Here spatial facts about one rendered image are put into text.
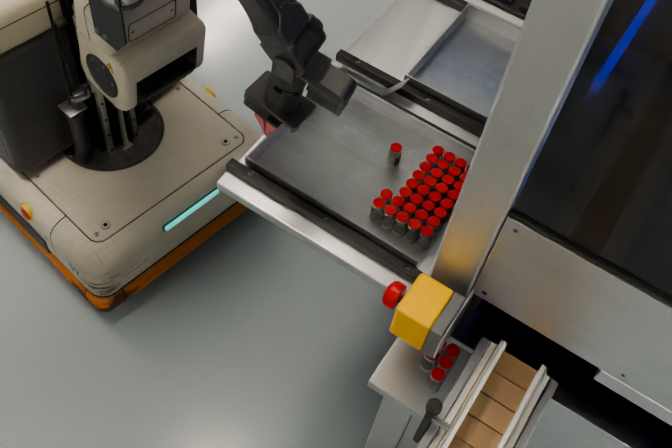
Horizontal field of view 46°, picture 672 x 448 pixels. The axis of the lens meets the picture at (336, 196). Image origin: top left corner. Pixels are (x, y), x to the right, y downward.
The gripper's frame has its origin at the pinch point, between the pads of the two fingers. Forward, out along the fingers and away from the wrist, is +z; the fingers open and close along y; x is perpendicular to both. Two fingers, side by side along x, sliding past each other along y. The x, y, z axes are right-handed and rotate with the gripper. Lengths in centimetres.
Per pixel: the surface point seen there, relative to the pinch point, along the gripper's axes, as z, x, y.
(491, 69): -0.8, 43.5, 23.4
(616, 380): -21, -13, 62
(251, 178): 3.4, -7.5, 2.8
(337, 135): 3.4, 10.6, 8.8
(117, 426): 97, -31, 2
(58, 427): 99, -40, -10
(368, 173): 1.6, 6.6, 17.6
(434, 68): 1.3, 36.6, 14.4
